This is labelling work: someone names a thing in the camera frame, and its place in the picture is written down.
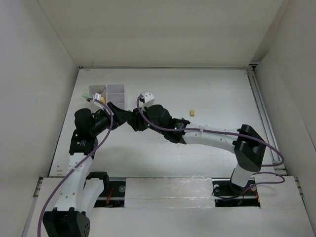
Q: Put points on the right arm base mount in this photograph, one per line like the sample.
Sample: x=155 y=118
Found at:
x=227 y=194

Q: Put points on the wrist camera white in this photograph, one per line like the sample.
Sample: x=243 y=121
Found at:
x=95 y=98
x=147 y=98

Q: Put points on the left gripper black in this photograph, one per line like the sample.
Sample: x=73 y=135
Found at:
x=119 y=116

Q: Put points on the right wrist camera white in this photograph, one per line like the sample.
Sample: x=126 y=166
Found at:
x=147 y=98

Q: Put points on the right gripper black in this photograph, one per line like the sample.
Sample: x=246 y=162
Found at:
x=136 y=121

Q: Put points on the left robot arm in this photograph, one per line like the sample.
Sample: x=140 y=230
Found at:
x=80 y=189

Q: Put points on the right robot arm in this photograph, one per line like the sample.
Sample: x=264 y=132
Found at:
x=245 y=143

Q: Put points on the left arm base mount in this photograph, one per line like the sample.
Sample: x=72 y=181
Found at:
x=113 y=195

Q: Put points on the white six-compartment organizer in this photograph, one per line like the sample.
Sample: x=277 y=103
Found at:
x=114 y=93

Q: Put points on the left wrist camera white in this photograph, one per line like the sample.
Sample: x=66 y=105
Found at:
x=95 y=98

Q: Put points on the green highlighter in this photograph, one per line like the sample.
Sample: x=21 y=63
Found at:
x=86 y=96

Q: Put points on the aluminium rail right side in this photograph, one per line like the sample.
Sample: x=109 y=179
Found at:
x=269 y=134

